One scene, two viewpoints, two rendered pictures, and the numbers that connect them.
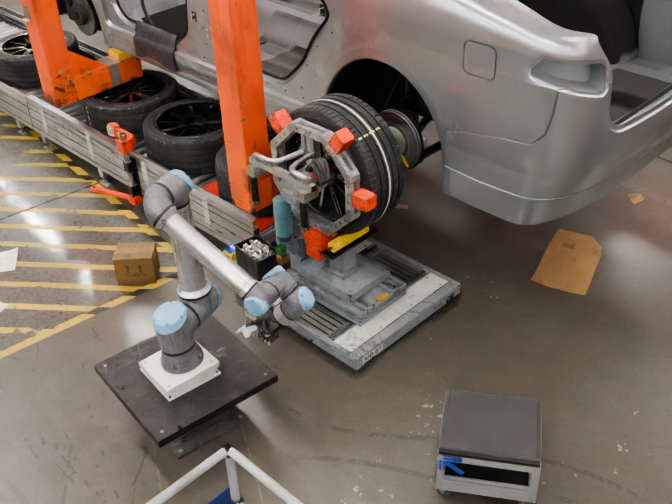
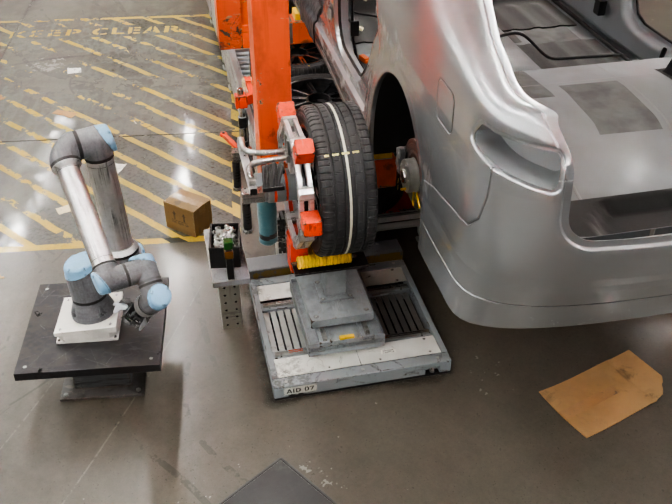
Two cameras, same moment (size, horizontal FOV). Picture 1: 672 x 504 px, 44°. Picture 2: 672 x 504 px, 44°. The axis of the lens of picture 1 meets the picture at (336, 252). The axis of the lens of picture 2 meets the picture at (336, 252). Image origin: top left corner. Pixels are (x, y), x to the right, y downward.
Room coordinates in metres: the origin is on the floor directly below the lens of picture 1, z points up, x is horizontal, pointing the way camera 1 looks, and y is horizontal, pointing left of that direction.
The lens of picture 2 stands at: (0.98, -1.65, 2.72)
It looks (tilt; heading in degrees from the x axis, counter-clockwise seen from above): 36 degrees down; 32
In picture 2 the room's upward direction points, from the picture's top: straight up
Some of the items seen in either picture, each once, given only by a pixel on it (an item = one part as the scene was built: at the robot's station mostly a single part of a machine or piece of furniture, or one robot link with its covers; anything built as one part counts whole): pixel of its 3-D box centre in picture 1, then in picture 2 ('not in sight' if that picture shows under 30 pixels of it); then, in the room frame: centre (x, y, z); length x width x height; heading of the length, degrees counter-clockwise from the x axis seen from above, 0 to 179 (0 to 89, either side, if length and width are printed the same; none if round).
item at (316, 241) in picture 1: (323, 237); (305, 250); (3.51, 0.06, 0.48); 0.16 x 0.12 x 0.17; 134
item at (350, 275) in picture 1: (342, 252); (333, 274); (3.60, -0.03, 0.32); 0.40 x 0.30 x 0.28; 44
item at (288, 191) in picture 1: (303, 183); (279, 185); (3.43, 0.14, 0.85); 0.21 x 0.14 x 0.14; 134
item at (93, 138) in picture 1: (131, 163); (251, 120); (4.73, 1.28, 0.28); 2.47 x 0.09 x 0.22; 44
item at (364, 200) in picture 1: (363, 200); (310, 223); (3.26, -0.14, 0.85); 0.09 x 0.08 x 0.07; 44
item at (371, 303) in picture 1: (348, 284); (335, 310); (3.57, -0.06, 0.13); 0.50 x 0.36 x 0.10; 44
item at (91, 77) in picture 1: (100, 61); (278, 17); (5.42, 1.54, 0.69); 0.52 x 0.17 x 0.35; 134
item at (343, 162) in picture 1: (314, 177); (295, 183); (3.48, 0.09, 0.85); 0.54 x 0.07 x 0.54; 44
